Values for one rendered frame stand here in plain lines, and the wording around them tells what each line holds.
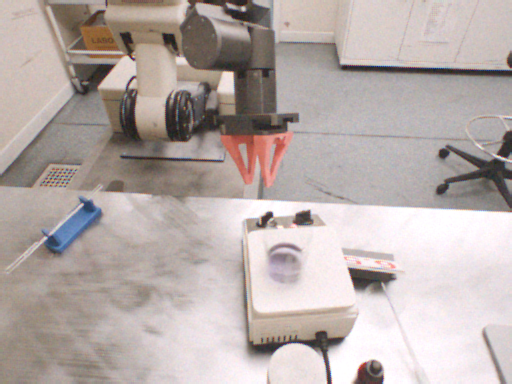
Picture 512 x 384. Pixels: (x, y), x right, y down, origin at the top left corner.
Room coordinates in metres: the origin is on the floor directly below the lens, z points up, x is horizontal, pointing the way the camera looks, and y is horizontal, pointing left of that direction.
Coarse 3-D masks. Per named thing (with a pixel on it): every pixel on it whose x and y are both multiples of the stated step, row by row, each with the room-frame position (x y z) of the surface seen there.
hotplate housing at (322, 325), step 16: (256, 320) 0.19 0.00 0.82; (272, 320) 0.19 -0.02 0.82; (288, 320) 0.19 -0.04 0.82; (304, 320) 0.19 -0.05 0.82; (320, 320) 0.19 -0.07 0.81; (336, 320) 0.19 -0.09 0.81; (352, 320) 0.19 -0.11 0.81; (256, 336) 0.18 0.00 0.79; (272, 336) 0.19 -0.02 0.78; (288, 336) 0.19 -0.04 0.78; (304, 336) 0.19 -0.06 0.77; (320, 336) 0.18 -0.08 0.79; (336, 336) 0.19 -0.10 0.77
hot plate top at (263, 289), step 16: (256, 240) 0.29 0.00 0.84; (320, 240) 0.29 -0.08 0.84; (336, 240) 0.29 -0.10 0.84; (256, 256) 0.26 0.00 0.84; (320, 256) 0.26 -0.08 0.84; (336, 256) 0.26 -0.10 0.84; (256, 272) 0.24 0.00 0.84; (320, 272) 0.24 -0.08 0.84; (336, 272) 0.24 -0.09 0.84; (256, 288) 0.22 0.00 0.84; (272, 288) 0.22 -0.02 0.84; (288, 288) 0.22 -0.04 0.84; (304, 288) 0.22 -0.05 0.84; (320, 288) 0.22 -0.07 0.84; (336, 288) 0.22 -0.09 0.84; (352, 288) 0.22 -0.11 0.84; (256, 304) 0.20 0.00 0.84; (272, 304) 0.20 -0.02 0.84; (288, 304) 0.20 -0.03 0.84; (304, 304) 0.20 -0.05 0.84; (320, 304) 0.20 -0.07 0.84; (336, 304) 0.20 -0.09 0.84; (352, 304) 0.20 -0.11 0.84
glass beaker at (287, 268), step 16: (272, 224) 0.26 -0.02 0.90; (288, 224) 0.27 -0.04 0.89; (304, 224) 0.26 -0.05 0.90; (272, 240) 0.26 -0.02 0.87; (288, 240) 0.27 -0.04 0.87; (304, 240) 0.26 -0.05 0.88; (272, 256) 0.23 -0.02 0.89; (288, 256) 0.22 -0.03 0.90; (304, 256) 0.23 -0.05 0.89; (272, 272) 0.23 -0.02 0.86; (288, 272) 0.22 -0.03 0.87; (304, 272) 0.23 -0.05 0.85
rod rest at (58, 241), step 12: (84, 204) 0.42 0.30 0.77; (72, 216) 0.40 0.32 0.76; (84, 216) 0.40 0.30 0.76; (96, 216) 0.41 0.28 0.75; (60, 228) 0.37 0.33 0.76; (72, 228) 0.37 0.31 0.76; (84, 228) 0.38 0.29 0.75; (48, 240) 0.35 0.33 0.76; (60, 240) 0.35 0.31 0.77; (72, 240) 0.36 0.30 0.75; (60, 252) 0.33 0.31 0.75
